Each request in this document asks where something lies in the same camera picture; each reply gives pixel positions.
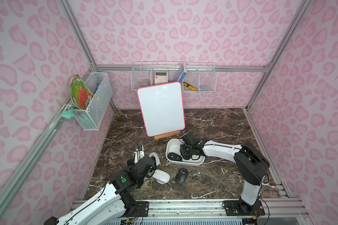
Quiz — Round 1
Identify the black mouse in box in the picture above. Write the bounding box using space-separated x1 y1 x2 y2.
167 152 183 162

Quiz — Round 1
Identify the white mesh side basket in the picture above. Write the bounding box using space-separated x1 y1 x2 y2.
72 72 113 131

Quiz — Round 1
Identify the white computer mouse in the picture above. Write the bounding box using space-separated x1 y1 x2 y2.
149 152 160 166
152 169 171 184

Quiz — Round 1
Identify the green red snack bag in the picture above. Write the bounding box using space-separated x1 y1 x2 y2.
69 75 94 110

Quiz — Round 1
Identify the pink framed whiteboard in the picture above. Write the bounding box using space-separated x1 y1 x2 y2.
137 82 186 137

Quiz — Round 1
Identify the yellow utility knife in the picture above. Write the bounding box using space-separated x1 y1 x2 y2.
183 82 197 91

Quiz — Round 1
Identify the wooden easel stand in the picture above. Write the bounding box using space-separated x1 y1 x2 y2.
154 131 180 141

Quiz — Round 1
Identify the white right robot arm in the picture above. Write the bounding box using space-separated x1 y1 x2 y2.
179 132 270 207

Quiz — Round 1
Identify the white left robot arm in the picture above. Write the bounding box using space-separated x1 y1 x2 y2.
44 156 156 225

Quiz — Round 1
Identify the white plastic storage box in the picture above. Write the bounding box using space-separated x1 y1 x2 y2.
166 139 205 166

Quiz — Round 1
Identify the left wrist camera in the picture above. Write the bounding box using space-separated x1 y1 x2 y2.
134 144 145 165

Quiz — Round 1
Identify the black computer mouse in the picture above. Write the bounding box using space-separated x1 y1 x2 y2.
175 168 188 185

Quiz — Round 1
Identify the teal wall hook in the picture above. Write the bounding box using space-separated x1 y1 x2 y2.
61 109 75 120

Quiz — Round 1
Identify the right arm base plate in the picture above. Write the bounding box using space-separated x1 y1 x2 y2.
222 199 266 217

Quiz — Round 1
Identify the white wire wall basket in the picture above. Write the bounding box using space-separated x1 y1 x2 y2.
131 61 217 93

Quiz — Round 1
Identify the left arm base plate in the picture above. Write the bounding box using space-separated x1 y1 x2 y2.
123 201 149 217

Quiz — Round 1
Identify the blue book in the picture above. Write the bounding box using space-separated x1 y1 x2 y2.
173 62 187 82

